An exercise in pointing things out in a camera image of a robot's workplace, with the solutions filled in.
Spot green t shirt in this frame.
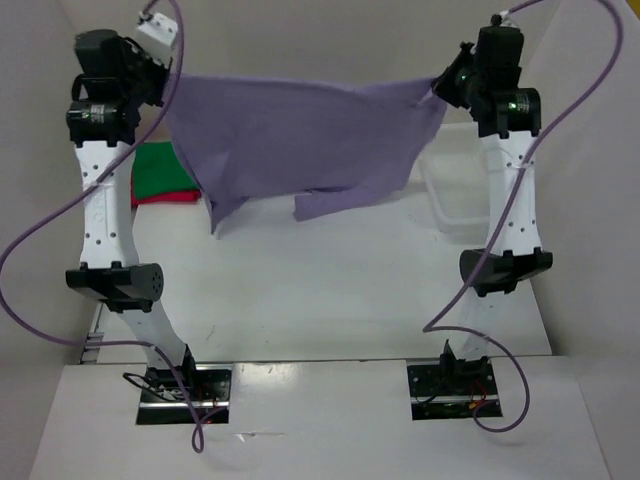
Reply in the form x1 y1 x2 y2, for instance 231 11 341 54
131 142 200 206

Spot red t shirt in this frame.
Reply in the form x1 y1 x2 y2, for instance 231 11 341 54
131 167 201 207

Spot lavender t shirt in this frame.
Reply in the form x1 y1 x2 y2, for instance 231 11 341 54
166 76 447 226

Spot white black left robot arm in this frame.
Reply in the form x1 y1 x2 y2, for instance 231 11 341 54
65 27 200 400

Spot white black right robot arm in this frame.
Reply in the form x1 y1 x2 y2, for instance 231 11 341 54
432 16 553 320

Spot white plastic basket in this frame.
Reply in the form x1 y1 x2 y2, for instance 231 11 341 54
419 153 489 244

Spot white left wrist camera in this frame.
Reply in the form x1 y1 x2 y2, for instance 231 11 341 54
134 12 179 62

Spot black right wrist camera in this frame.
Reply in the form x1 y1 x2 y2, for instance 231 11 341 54
474 14 524 73

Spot aluminium table edge rail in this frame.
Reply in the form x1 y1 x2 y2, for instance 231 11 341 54
79 304 104 365

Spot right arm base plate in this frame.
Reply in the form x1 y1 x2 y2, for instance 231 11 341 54
407 357 503 421

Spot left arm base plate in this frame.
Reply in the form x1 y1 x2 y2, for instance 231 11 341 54
127 363 232 426

